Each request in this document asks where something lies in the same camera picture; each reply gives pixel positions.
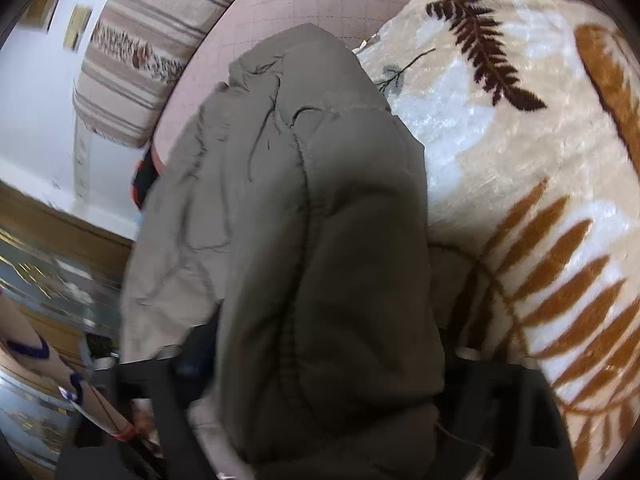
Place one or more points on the wooden glass door cabinet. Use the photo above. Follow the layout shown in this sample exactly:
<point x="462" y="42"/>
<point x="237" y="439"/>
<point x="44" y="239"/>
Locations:
<point x="50" y="270"/>

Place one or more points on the pink bolster pillow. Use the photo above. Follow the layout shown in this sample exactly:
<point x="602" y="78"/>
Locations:
<point x="310" y="0"/>

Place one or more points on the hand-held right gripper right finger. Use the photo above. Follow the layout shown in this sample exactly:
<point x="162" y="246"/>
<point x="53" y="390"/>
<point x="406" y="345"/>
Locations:
<point x="500" y="410"/>

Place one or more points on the yellow wall picture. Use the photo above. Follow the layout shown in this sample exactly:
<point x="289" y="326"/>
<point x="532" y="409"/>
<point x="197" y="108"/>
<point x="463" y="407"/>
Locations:
<point x="39" y="5"/>
<point x="79" y="27"/>

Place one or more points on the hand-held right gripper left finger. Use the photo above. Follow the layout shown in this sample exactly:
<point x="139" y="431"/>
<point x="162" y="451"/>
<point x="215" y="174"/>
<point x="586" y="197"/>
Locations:
<point x="197" y="352"/>

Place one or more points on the leaf print blanket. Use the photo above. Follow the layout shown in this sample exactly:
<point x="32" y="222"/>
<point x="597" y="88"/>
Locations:
<point x="550" y="135"/>

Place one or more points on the large striped beige cushion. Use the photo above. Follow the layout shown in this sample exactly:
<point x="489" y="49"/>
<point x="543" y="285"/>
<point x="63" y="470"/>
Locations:
<point x="130" y="75"/>

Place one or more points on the black cloth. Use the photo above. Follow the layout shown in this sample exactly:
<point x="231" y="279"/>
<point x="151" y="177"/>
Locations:
<point x="145" y="180"/>

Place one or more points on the olive quilted jacket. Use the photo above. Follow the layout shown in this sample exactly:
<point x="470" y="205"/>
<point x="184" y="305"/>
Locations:
<point x="325" y="260"/>

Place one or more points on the person's left forearm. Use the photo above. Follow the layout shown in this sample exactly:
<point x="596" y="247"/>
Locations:
<point x="25" y="345"/>

